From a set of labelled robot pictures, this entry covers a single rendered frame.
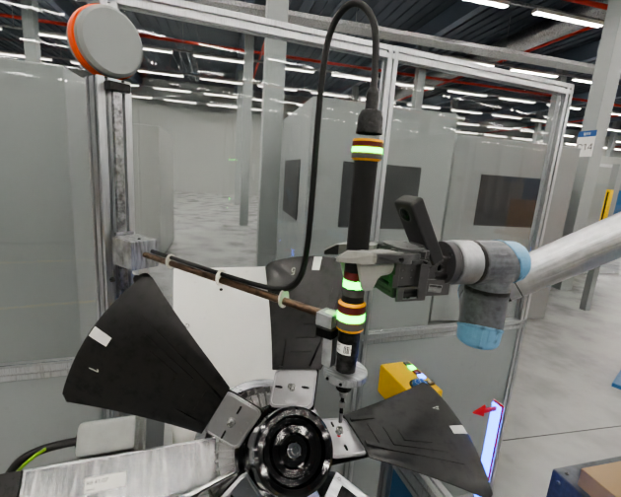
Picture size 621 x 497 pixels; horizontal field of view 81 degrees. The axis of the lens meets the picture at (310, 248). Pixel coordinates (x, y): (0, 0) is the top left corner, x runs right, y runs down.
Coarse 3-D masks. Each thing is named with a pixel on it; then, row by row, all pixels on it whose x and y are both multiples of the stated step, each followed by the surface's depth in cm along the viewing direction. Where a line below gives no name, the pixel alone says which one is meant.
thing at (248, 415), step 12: (228, 396) 56; (228, 408) 56; (252, 408) 56; (216, 420) 57; (240, 420) 57; (252, 420) 56; (216, 432) 58; (228, 432) 58; (240, 432) 57; (228, 444) 58; (240, 444) 58
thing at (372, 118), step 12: (372, 96) 49; (372, 108) 49; (360, 120) 49; (372, 120) 49; (360, 132) 52; (372, 132) 52; (348, 336) 55; (336, 348) 57; (348, 348) 55; (336, 360) 58; (348, 360) 56; (348, 372) 56
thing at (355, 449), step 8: (328, 424) 63; (336, 424) 63; (344, 424) 64; (344, 432) 62; (352, 432) 62; (336, 440) 59; (344, 440) 60; (352, 440) 60; (336, 448) 58; (344, 448) 58; (352, 448) 58; (360, 448) 59; (336, 456) 56; (344, 456) 56; (352, 456) 57; (360, 456) 57
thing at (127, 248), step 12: (120, 240) 88; (132, 240) 88; (144, 240) 88; (156, 240) 90; (120, 252) 88; (132, 252) 86; (120, 264) 89; (132, 264) 86; (144, 264) 89; (156, 264) 91
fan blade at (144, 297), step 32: (128, 288) 57; (128, 320) 56; (160, 320) 56; (96, 352) 56; (128, 352) 56; (160, 352) 55; (192, 352) 55; (96, 384) 56; (128, 384) 56; (160, 384) 56; (192, 384) 56; (224, 384) 55; (160, 416) 57; (192, 416) 57
